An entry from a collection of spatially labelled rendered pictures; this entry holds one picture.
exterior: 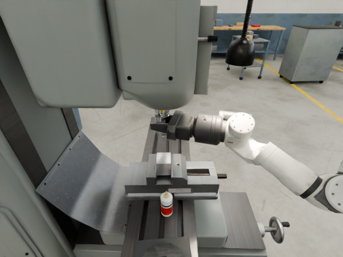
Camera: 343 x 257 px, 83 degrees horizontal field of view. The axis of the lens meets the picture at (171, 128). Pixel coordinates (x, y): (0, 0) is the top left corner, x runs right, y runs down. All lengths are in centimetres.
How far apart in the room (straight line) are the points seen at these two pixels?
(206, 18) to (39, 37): 35
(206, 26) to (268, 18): 709
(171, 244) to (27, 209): 47
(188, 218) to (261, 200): 143
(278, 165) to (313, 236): 156
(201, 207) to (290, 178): 45
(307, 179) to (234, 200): 57
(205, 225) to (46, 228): 57
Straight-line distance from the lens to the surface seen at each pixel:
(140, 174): 77
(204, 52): 52
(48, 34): 47
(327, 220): 225
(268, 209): 206
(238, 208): 104
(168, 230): 71
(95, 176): 89
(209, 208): 90
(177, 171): 72
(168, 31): 42
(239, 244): 95
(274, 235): 119
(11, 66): 65
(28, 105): 68
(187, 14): 43
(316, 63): 517
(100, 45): 44
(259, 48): 702
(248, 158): 59
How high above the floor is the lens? 156
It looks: 34 degrees down
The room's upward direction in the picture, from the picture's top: straight up
